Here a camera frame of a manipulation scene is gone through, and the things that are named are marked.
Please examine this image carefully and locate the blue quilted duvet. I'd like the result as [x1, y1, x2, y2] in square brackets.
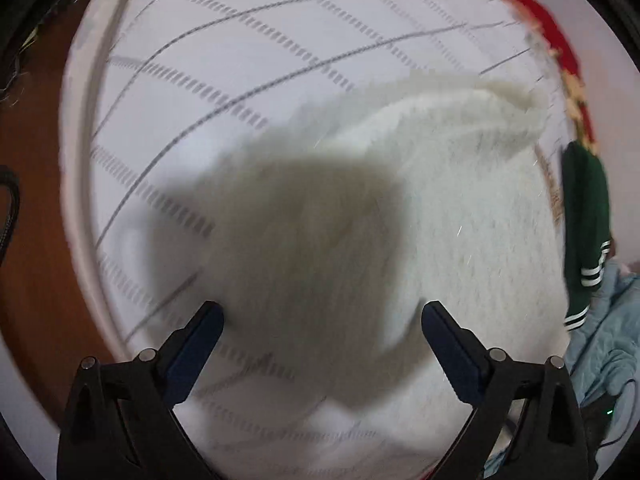
[564, 259, 639, 477]

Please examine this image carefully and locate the dark green striped garment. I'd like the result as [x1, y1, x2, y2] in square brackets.
[561, 141, 612, 332]

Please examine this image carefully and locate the red floral blanket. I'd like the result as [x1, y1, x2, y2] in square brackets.
[502, 0, 598, 155]

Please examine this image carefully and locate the white fuzzy knit cardigan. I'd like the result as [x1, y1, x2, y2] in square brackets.
[198, 75, 568, 463]

